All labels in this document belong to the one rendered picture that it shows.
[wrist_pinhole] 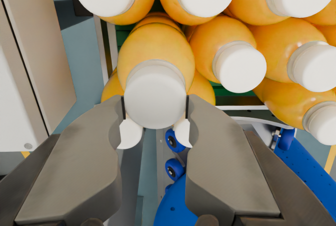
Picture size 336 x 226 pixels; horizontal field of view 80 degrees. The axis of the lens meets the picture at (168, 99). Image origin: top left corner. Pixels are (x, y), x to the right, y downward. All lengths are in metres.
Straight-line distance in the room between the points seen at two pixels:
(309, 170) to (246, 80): 0.86
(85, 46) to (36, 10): 1.13
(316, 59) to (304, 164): 0.86
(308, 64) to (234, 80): 0.06
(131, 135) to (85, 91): 1.29
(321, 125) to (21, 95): 0.27
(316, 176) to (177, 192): 0.72
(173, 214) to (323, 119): 0.24
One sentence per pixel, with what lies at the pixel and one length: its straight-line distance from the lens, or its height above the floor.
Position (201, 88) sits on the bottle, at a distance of 0.22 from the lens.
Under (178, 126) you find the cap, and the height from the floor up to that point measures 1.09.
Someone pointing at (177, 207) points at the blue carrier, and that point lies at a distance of 0.36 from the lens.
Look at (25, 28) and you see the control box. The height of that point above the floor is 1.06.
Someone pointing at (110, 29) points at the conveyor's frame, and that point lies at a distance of 0.36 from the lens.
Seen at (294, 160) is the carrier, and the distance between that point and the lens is 1.04.
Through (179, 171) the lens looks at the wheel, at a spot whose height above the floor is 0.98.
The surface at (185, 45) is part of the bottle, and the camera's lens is 0.16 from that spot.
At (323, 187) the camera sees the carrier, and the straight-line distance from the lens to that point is 0.98.
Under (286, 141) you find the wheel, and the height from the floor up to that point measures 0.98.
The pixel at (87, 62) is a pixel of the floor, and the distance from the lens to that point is 1.39.
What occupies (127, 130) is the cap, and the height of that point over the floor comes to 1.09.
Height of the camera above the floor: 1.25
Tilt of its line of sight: 61 degrees down
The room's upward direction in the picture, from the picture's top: 176 degrees clockwise
